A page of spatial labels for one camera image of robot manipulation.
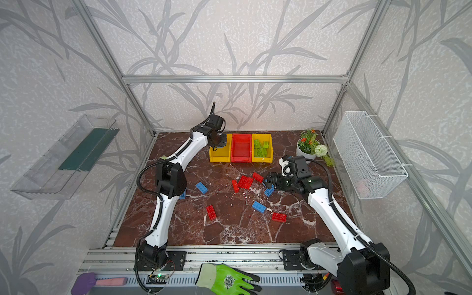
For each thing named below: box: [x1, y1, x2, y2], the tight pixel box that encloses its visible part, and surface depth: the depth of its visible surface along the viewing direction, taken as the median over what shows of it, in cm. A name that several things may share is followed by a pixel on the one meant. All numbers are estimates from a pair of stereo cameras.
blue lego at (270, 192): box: [264, 184, 276, 198], surface depth 93 cm
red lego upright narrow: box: [231, 179, 240, 194], surface depth 96 cm
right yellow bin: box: [251, 133, 274, 163], surface depth 107 cm
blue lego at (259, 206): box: [251, 200, 267, 214], surface depth 89 cm
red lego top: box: [251, 172, 265, 184], surface depth 99 cm
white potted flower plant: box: [296, 128, 335, 168], surface depth 98 cm
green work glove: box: [195, 263, 263, 295], surface depth 70 cm
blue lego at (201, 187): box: [195, 181, 209, 195], surface depth 96 cm
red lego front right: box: [271, 212, 288, 223], surface depth 86 cm
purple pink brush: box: [71, 272, 128, 295], surface depth 70 cm
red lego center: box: [237, 175, 254, 190], surface depth 98 cm
